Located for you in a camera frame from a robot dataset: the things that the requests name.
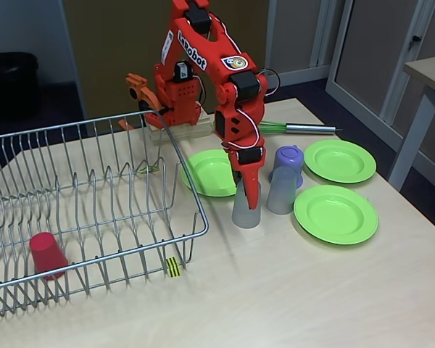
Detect grey translucent plastic cup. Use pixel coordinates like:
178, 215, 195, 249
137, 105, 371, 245
266, 166, 297, 215
231, 179, 262, 229

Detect purple plastic mug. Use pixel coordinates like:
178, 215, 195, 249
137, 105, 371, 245
268, 144, 306, 189

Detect green whisk metal handle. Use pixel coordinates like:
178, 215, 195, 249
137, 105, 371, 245
257, 119, 344, 136

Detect red plastic cup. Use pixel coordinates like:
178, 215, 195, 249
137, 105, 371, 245
28, 231, 70, 281

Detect green plastic plate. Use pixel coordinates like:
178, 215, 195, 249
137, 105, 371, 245
293, 184, 380, 247
303, 139, 378, 184
180, 149, 240, 199

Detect wooden base block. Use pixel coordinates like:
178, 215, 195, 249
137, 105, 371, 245
146, 110, 215, 146

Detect yellow black striped tape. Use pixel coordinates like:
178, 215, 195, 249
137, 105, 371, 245
165, 256, 183, 279

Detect orange table clamp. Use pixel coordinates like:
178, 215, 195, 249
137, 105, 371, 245
117, 72, 167, 131

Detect beige side table grey leg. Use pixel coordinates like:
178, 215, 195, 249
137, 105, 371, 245
387, 54, 435, 192

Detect brown partition board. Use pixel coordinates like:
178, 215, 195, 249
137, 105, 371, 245
62, 0, 270, 120

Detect black trash bin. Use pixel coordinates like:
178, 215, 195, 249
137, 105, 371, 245
0, 52, 40, 120

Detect grey cabinet door white frame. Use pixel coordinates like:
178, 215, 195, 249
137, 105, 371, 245
263, 0, 345, 90
325, 0, 435, 171

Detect metal wire dish rack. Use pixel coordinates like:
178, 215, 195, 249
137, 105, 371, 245
0, 110, 210, 320

